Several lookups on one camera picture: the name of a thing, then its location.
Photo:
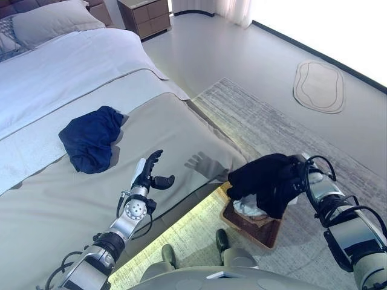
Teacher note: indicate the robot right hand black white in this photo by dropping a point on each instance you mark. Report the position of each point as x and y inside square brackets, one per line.
[299, 181]

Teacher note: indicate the robot left hand black white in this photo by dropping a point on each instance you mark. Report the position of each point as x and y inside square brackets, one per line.
[142, 172]

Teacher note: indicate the black garment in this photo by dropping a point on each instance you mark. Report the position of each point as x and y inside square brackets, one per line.
[260, 178]

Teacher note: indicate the white garment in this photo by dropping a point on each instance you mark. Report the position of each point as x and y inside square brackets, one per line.
[248, 207]

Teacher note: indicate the navy blue garment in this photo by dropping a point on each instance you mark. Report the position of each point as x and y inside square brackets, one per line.
[90, 139]

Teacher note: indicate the robot left arm silver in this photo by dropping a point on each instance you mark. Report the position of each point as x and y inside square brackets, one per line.
[127, 223]

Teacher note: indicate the robot right arm silver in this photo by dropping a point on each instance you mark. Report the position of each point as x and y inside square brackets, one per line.
[353, 235]

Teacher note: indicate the brown wicker basket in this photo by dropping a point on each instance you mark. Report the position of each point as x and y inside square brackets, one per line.
[263, 232]

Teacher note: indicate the large bed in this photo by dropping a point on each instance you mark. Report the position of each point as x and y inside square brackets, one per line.
[99, 12]

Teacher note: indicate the large grey striped rug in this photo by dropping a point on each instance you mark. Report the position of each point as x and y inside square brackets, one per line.
[272, 127]

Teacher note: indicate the robot left leg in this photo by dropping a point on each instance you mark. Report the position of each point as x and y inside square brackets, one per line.
[169, 256]

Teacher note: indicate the robot leg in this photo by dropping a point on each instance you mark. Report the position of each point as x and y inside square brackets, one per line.
[169, 256]
[232, 256]

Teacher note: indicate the small oval beige mat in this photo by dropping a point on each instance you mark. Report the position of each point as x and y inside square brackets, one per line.
[320, 87]

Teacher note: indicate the robot right leg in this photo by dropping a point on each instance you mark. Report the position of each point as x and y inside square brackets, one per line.
[232, 256]

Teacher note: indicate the robot torso grey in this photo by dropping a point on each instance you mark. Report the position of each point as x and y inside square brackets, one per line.
[181, 279]

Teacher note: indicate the white duvet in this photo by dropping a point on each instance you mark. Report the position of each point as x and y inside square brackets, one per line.
[75, 69]

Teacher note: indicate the black window floor track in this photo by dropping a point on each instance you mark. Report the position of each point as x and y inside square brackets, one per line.
[317, 52]

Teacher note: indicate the brown nightstand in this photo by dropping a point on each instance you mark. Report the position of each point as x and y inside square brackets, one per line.
[148, 18]

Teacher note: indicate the beige pillow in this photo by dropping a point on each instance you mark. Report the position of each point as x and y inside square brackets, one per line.
[54, 21]

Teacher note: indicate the sheer white curtain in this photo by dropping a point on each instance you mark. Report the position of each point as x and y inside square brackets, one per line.
[232, 12]

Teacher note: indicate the patterned grey cushion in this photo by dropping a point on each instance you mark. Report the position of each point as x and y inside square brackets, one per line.
[7, 42]

